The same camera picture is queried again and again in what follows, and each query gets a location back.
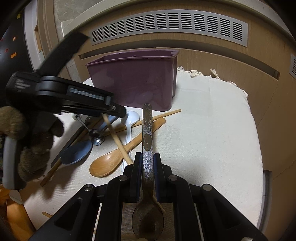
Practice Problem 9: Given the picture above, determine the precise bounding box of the white plastic spoon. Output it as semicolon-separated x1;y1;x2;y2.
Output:
120;110;141;173

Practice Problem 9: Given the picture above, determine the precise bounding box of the wooden spoon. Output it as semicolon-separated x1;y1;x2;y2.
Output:
89;117;167;178

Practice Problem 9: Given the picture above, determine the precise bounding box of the dark metal spoon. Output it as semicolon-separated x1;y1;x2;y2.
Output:
132;103;164;240

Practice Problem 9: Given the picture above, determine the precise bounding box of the black handled metal spoon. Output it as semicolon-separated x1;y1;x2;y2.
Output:
50;127;86;167

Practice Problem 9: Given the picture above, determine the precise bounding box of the blue plastic spoon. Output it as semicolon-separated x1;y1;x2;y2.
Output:
60;121;107;165

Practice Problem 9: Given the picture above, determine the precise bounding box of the white ball handle metal spoon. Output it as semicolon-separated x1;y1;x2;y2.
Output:
74;114;104;146

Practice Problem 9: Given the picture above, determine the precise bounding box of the gloved left hand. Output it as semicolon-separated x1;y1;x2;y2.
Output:
1;106;64;182

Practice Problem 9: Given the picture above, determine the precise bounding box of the purple plastic utensil holder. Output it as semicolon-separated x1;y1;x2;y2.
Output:
86;49;179;111

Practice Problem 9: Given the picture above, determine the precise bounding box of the white table cloth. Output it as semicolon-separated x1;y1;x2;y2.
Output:
25;71;265;240

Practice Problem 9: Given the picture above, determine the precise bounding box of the long grey vent grille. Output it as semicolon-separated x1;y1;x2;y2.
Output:
89;9;248;47

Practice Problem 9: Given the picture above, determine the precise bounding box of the small grey vent grille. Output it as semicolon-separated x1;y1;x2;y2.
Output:
289;54;296;78

